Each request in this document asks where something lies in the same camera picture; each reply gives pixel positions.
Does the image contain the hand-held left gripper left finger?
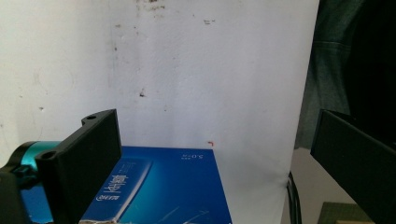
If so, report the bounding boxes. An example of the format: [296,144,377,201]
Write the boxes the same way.
[35,108,123,224]

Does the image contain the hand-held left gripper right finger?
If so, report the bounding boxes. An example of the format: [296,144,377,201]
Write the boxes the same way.
[310,108,396,224]

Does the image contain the blue box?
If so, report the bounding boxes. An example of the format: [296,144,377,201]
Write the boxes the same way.
[20,146,233,224]

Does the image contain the green mat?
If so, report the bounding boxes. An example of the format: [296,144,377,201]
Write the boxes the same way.
[317,202,375,224]

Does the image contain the dark green cloth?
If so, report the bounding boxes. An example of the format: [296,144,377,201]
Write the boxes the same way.
[294,0,396,149]

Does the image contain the black cable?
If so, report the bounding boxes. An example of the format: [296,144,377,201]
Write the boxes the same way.
[286,171,303,224]

